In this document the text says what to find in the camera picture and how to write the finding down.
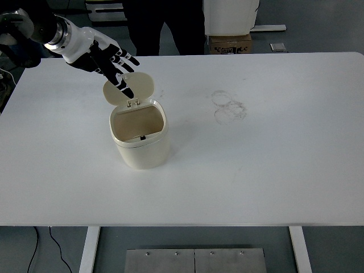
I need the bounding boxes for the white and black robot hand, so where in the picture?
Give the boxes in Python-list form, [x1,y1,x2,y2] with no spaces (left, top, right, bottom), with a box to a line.
[60,22,140,100]

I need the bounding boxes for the cream trash bin with lid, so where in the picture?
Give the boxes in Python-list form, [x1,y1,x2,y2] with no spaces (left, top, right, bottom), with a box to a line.
[102,72,171,171]

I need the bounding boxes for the silver slotted metal base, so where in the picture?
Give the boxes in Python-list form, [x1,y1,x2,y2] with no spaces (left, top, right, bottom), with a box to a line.
[85,0,128,22]

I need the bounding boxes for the person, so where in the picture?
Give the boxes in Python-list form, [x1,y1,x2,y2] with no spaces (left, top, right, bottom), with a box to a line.
[126,0,206,56]

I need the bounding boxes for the brown cardboard box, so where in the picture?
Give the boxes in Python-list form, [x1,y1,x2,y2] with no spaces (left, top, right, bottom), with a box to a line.
[208,34,253,55]

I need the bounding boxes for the white plastic container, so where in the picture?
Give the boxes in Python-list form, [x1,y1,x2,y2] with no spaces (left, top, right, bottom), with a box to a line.
[202,0,260,36]

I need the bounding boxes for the white table foot bar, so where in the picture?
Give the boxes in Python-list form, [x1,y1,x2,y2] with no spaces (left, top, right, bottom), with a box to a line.
[250,24,287,32]

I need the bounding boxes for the white table leg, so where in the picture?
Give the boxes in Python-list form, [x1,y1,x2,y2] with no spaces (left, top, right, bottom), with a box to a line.
[288,226,313,273]
[78,226,101,273]

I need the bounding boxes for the grey metal plate with screws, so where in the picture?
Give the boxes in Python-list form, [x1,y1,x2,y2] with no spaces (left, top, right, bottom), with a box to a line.
[194,248,267,273]
[125,249,196,273]

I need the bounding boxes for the black floor cable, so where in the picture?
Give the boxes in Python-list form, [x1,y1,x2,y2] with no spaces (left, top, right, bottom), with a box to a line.
[27,226,39,273]
[48,226,72,273]

